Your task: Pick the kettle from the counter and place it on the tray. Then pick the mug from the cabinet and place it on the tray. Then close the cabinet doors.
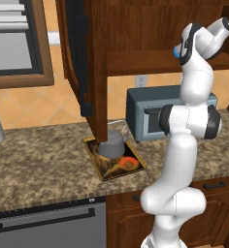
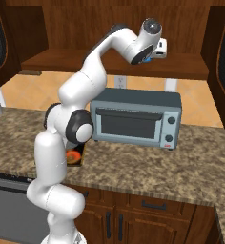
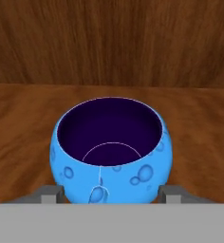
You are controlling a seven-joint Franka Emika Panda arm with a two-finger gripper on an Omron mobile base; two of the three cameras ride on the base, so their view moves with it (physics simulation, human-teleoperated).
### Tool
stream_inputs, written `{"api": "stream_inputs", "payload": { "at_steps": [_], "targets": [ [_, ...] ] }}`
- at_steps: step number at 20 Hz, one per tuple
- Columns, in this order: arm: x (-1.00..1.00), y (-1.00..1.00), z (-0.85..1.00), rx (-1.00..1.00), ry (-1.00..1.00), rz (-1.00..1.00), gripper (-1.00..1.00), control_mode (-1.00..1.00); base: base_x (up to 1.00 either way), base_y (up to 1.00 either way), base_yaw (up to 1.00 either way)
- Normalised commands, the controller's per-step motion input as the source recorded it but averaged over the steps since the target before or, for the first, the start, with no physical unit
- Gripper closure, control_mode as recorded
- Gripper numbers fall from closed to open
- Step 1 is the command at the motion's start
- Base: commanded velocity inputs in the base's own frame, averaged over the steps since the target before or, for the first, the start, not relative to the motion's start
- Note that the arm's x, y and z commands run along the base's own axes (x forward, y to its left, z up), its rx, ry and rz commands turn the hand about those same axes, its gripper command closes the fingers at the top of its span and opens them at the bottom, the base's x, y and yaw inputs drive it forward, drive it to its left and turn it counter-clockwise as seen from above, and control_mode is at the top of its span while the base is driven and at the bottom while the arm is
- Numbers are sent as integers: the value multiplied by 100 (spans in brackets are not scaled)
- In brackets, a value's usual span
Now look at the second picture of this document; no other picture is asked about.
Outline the wooden drawer front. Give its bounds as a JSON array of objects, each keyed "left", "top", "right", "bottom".
[
  {"left": 128, "top": 193, "right": 197, "bottom": 221},
  {"left": 65, "top": 183, "right": 129, "bottom": 210}
]

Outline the grey toaster oven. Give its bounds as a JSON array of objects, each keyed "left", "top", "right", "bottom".
[{"left": 90, "top": 88, "right": 183, "bottom": 151}]

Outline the wooden wall cabinet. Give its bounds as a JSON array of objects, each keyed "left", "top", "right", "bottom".
[{"left": 4, "top": 0, "right": 225, "bottom": 81}]

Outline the grey dishwasher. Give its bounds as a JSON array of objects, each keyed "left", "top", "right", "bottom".
[{"left": 0, "top": 171, "right": 51, "bottom": 244}]

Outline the black cupboard door handle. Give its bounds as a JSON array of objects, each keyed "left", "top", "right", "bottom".
[
  {"left": 117, "top": 213, "right": 125, "bottom": 242},
  {"left": 105, "top": 211, "right": 113, "bottom": 240}
]

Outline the toaster oven glass door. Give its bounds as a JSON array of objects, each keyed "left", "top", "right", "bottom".
[{"left": 94, "top": 108, "right": 165, "bottom": 143}]

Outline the wooden base cupboard door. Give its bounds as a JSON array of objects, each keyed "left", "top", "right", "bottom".
[
  {"left": 73, "top": 203, "right": 116, "bottom": 244},
  {"left": 114, "top": 208, "right": 194, "bottom": 244}
]

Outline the dark toaster oven door handle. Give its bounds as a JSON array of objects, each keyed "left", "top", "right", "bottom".
[{"left": 95, "top": 108, "right": 164, "bottom": 121}]

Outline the dark toaster oven knob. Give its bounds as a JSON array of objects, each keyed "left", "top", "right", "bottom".
[
  {"left": 164, "top": 133, "right": 174, "bottom": 144},
  {"left": 167, "top": 115, "right": 177, "bottom": 126}
]

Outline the orange round object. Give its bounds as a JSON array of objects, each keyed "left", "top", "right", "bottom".
[{"left": 66, "top": 150, "right": 82, "bottom": 164}]

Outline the dark wooden tray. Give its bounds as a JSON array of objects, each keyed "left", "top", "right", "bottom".
[{"left": 65, "top": 142, "right": 87, "bottom": 167}]

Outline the white wall outlet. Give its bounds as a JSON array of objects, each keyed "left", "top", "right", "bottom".
[
  {"left": 113, "top": 74, "right": 128, "bottom": 90},
  {"left": 164, "top": 78, "right": 179, "bottom": 93}
]

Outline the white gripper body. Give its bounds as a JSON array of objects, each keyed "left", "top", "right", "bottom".
[{"left": 150, "top": 50, "right": 168, "bottom": 60}]

